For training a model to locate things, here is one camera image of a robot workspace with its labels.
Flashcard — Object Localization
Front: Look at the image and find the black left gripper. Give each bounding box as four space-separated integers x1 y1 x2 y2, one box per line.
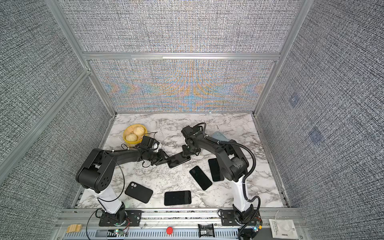
147 149 172 166

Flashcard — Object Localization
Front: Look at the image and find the black phone case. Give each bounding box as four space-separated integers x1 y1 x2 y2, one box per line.
167 152 191 169
125 182 153 204

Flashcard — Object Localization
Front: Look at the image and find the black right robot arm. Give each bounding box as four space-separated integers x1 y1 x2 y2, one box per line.
182 123 259 225

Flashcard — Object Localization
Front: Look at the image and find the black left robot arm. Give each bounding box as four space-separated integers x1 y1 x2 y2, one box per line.
76 148 169 215

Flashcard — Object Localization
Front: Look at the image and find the light blue phone case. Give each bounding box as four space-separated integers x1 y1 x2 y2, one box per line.
211 131 231 145

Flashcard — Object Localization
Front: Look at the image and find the black phone front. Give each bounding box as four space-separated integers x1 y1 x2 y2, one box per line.
164 191 192 206

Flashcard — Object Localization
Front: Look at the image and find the black phone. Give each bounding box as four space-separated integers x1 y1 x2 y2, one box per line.
164 191 192 206
189 166 212 191
208 159 224 182

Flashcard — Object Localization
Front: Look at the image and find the black phone right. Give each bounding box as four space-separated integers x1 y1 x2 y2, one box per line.
208 159 224 182

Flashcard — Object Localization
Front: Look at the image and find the black phone middle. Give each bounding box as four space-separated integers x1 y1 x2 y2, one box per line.
189 166 212 191

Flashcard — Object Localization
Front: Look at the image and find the right steamed bun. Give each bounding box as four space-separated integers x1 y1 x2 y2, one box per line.
133 126 146 138

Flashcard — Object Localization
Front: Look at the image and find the steamed bun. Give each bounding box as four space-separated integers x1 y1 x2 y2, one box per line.
133 126 146 138
125 133 138 142

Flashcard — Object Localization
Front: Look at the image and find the left steamed bun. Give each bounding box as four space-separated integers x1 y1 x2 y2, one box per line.
125 133 138 142

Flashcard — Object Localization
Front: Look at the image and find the yellow bamboo steamer basket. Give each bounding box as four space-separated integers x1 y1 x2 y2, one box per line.
123 124 148 147

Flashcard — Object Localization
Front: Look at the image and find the red emergency button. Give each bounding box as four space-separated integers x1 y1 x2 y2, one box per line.
166 227 174 235

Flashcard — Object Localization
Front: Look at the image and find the small black electronics box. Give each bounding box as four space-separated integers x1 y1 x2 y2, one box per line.
198 224 216 238

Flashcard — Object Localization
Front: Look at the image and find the wooden clips stack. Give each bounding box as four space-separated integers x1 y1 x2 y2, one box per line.
66 224 83 234

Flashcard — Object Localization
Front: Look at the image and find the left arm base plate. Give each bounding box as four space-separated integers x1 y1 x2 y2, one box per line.
96 210 143 227

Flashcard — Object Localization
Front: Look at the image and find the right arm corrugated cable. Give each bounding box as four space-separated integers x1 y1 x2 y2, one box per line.
194 122 262 229

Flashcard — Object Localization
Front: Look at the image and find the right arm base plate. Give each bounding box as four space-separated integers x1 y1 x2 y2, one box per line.
218 209 263 228

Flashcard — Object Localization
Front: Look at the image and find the aluminium front rail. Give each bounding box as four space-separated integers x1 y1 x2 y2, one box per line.
50 207 313 240

